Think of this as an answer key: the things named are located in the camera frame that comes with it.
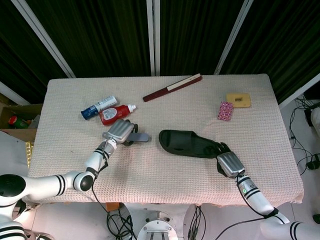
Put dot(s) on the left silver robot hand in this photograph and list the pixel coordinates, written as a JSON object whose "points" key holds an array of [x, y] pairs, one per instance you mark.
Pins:
{"points": [[120, 131]]}

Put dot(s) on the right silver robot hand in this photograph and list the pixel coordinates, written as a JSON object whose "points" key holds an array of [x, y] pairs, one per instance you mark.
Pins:
{"points": [[230, 163]]}

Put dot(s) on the grey plastic brush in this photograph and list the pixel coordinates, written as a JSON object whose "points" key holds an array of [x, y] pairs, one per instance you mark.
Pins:
{"points": [[142, 137]]}

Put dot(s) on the black slipper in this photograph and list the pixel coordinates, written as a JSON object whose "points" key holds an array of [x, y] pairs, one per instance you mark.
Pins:
{"points": [[185, 143]]}

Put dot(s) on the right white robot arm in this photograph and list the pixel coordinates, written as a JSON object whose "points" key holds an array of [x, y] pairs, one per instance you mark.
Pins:
{"points": [[257, 200]]}

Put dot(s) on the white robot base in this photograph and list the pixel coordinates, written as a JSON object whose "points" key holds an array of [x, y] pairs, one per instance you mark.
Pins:
{"points": [[158, 228]]}

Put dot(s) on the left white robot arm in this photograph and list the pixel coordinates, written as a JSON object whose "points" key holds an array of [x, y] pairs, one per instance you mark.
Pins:
{"points": [[45, 183]]}

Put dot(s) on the red bottle white cap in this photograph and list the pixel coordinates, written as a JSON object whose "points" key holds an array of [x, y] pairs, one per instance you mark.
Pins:
{"points": [[115, 113]]}

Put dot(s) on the blue white spray can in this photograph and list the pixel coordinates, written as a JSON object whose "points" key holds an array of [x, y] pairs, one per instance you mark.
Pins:
{"points": [[100, 106]]}

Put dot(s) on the pink patterned card box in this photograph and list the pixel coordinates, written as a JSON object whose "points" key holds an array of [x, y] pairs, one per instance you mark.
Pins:
{"points": [[225, 111]]}

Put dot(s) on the beige waffle tablecloth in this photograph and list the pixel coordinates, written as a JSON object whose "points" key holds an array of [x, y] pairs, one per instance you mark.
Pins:
{"points": [[162, 175]]}

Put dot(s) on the yellow sponge with hole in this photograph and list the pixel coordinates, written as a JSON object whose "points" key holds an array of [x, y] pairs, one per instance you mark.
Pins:
{"points": [[246, 101]]}

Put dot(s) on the dark red folded fan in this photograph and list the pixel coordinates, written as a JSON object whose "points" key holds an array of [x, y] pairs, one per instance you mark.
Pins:
{"points": [[170, 88]]}

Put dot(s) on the orange block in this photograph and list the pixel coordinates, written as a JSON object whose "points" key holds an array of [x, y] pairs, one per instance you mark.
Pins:
{"points": [[111, 207]]}

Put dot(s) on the yellow mesh item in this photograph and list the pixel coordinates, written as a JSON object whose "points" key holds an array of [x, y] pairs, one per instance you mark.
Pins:
{"points": [[29, 152]]}

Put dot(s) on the dark green curtain panel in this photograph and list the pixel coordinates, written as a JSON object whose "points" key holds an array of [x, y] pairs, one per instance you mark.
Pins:
{"points": [[195, 35], [20, 55], [280, 37], [100, 37]]}

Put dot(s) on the green bottle red cap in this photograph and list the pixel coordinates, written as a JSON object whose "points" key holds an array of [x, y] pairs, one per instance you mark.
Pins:
{"points": [[18, 122]]}

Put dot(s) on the cardboard box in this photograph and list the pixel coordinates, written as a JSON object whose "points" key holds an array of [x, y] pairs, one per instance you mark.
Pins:
{"points": [[10, 133]]}

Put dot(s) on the white frame post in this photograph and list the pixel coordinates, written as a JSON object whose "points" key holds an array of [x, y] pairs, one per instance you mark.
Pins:
{"points": [[45, 40], [300, 90], [12, 93], [153, 37], [233, 37]]}

